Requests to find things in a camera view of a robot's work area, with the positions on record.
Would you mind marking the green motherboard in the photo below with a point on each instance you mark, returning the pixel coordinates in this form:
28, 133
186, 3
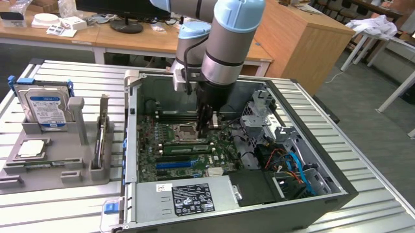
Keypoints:
181, 160

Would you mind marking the graphics card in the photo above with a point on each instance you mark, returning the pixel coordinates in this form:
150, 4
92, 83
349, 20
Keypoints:
101, 131

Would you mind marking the white label sheets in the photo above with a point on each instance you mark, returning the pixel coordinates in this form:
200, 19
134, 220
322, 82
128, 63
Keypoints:
60, 31

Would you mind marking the blue expansion slot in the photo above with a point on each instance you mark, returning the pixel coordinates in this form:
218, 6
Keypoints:
173, 165

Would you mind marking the dark chair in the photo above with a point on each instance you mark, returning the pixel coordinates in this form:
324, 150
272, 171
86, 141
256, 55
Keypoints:
336, 11

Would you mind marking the black monitor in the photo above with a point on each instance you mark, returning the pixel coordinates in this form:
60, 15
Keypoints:
125, 9

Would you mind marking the CPU socket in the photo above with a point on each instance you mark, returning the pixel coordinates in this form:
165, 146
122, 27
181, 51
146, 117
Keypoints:
186, 132

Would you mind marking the white frame table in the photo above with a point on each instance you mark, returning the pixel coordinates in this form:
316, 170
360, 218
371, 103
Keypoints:
363, 51

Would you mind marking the blue disk carrier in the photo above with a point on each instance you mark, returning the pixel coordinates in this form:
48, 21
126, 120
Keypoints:
26, 81

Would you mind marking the silver CPU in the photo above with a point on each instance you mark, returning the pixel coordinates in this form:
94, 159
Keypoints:
30, 148

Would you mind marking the green RAM stick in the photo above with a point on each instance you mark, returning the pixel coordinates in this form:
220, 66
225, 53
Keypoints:
185, 148
41, 164

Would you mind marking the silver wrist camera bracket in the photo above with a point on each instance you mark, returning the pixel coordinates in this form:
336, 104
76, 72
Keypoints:
178, 77

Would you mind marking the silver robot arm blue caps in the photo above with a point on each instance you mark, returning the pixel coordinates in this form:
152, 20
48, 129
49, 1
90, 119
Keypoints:
226, 36

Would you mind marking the white round box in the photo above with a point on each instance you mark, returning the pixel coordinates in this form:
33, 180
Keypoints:
45, 20

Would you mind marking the open black PC case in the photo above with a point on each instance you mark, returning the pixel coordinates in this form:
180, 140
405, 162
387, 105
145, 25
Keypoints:
290, 199

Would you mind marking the grey power supply unit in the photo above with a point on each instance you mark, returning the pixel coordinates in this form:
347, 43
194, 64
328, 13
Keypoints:
184, 199

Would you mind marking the black expansion slot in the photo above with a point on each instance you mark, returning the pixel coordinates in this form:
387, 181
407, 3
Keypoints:
173, 160

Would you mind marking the hard disk blue label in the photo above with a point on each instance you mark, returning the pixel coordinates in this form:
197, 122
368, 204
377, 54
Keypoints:
45, 109

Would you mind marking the blue case latch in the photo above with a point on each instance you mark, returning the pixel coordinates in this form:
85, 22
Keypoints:
109, 208

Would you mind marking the small silver heatsink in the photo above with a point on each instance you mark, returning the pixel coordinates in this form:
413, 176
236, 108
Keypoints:
214, 172

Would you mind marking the black RAM slots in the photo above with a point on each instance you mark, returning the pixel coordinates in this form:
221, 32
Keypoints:
177, 116

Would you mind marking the grey parts rack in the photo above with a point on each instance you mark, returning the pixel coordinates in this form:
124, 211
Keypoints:
77, 136

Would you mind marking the metal disk bay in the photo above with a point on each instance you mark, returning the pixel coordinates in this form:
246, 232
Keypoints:
261, 114

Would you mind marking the white cardboard box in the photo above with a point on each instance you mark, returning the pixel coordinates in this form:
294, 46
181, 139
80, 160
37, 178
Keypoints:
73, 23

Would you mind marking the white labelled box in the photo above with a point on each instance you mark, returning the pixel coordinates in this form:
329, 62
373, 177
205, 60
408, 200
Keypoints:
13, 19

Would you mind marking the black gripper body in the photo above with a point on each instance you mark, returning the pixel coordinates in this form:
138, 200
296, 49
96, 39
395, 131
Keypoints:
213, 94

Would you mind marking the wooden cabinet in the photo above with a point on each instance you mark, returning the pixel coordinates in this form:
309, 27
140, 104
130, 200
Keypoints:
310, 43

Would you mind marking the wooden desk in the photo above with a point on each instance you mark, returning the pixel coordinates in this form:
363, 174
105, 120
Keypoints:
129, 38

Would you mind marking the white cloth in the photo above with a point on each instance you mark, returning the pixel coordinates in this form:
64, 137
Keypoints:
375, 25

